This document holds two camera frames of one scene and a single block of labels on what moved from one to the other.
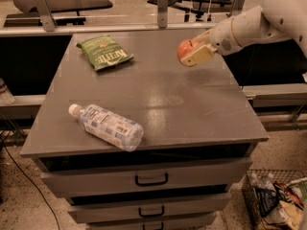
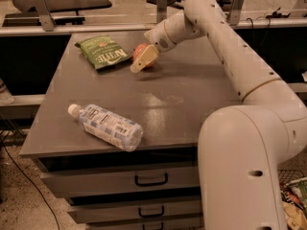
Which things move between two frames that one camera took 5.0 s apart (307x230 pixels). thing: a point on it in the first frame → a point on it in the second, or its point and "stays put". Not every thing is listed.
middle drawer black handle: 151,215 stays put
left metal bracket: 46,16 stays put
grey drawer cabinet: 135,140 stays put
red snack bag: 289,194 stays put
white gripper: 221,36 → 158,38
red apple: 186,47 → 139,50
